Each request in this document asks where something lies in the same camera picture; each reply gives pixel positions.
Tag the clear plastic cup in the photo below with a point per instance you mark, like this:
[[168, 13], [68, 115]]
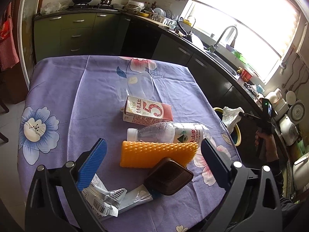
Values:
[[137, 85]]

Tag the clear plastic water bottle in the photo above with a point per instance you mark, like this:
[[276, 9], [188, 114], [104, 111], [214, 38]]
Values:
[[168, 132]]

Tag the purple floral tablecloth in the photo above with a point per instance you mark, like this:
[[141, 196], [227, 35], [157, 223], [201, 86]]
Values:
[[72, 103]]

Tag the white tissue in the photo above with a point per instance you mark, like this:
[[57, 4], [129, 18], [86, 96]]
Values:
[[231, 117]]

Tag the small steel pot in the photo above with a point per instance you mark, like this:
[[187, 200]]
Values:
[[106, 2]]

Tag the brown plastic tray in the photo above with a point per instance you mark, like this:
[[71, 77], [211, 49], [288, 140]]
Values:
[[167, 177]]

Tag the orange bumpy foam pad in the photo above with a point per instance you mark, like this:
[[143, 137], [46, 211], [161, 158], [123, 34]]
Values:
[[145, 155]]

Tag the white dish rack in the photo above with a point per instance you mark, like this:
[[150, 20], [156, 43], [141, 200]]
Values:
[[161, 16]]

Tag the person's right hand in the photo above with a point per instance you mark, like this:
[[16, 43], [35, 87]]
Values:
[[271, 148]]

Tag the silver wrapper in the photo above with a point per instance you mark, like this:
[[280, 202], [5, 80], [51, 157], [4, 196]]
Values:
[[103, 202]]

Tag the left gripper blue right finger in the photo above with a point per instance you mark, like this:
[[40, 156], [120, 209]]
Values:
[[219, 164]]

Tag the red cup on counter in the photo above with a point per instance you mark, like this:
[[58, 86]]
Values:
[[246, 75]]

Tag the steel kitchen faucet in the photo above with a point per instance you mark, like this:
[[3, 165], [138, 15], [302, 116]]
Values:
[[214, 46]]

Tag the steel sink basin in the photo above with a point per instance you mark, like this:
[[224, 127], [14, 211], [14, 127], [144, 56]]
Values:
[[223, 64]]

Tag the red white milk carton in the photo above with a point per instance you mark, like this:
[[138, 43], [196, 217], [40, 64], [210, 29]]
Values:
[[146, 112]]

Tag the red checked apron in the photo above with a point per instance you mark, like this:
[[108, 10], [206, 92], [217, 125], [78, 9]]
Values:
[[9, 56]]

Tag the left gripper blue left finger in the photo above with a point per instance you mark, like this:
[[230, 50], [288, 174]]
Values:
[[89, 167]]

